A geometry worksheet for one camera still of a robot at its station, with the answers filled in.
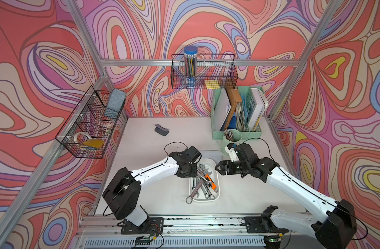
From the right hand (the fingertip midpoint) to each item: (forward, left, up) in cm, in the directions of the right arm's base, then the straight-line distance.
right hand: (223, 171), depth 78 cm
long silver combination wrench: (-11, +18, -6) cm, 22 cm away
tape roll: (+6, +66, +22) cm, 70 cm away
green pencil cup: (+23, -12, -1) cm, 26 cm away
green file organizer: (+35, -15, +10) cm, 40 cm away
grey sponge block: (+31, +55, +22) cm, 67 cm away
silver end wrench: (-8, +9, -12) cm, 17 cm away
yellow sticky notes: (+45, +2, +22) cm, 50 cm away
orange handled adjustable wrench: (+5, +8, -11) cm, 15 cm away
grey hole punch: (+37, +37, -9) cm, 53 cm away
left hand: (+2, +14, -6) cm, 16 cm away
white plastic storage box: (-4, +9, -11) cm, 15 cm away
